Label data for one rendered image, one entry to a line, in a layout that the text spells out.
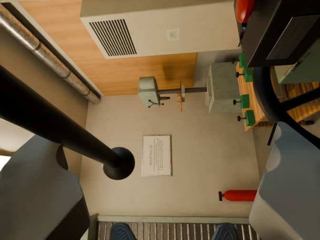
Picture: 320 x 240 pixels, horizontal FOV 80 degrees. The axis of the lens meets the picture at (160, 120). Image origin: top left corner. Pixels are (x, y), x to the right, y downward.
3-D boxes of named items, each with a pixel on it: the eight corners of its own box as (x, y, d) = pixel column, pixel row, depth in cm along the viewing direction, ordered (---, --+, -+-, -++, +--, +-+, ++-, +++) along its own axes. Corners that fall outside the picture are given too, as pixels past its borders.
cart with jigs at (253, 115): (293, 62, 182) (224, 67, 188) (340, 12, 128) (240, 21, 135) (311, 129, 161) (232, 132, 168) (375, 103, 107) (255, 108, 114)
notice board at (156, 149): (170, 134, 308) (142, 135, 313) (170, 134, 306) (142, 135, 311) (171, 176, 288) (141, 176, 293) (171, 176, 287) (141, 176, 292)
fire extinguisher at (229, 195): (261, 187, 270) (217, 188, 276) (266, 188, 252) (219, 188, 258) (263, 202, 265) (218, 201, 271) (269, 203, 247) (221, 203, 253)
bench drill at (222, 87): (257, 81, 268) (145, 87, 285) (277, 51, 210) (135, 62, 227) (263, 113, 252) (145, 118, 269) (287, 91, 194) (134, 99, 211)
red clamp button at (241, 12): (243, 6, 19) (232, 7, 19) (253, -25, 16) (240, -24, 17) (247, 29, 18) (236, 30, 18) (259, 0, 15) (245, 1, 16)
